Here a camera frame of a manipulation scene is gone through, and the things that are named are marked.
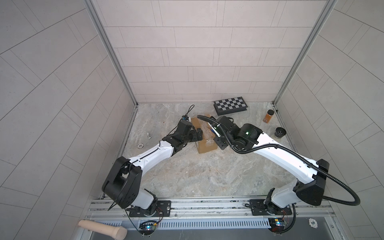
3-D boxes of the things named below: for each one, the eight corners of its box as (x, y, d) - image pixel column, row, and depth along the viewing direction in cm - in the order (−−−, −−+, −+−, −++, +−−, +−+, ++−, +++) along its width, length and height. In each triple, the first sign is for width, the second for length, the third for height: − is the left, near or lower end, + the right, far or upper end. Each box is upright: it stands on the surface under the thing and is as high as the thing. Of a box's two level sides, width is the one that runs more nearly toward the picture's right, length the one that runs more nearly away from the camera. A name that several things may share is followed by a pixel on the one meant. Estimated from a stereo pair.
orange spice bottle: (262, 121, 108) (267, 113, 100) (263, 117, 111) (268, 108, 103) (268, 123, 107) (273, 115, 99) (269, 118, 109) (274, 110, 102)
